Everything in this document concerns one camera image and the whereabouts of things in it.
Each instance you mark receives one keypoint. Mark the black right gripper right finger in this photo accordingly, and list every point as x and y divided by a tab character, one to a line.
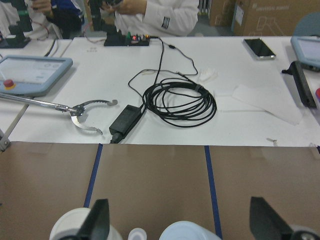
266	224

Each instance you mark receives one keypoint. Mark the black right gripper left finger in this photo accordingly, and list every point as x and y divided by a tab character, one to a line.
96	226

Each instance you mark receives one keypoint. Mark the white ikea cup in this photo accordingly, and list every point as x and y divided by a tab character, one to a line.
70	223

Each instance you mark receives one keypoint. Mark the light blue cup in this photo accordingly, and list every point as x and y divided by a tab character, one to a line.
187	230

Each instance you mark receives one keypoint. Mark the black power adapter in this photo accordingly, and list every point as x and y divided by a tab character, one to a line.
125	122

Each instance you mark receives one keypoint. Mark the metal reacher grabber tool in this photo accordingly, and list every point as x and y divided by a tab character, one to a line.
74	112

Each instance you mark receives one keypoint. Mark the robot teach pendant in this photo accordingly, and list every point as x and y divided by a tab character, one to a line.
31	75

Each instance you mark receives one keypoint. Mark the silver smartphone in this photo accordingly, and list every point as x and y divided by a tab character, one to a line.
258	49

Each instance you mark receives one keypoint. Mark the black electronics board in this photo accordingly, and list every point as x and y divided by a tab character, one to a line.
120	40

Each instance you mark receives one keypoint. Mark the person in white coat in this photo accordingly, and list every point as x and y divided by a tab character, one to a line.
161	18

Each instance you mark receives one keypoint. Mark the white wire cup rack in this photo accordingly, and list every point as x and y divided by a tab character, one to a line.
137	234

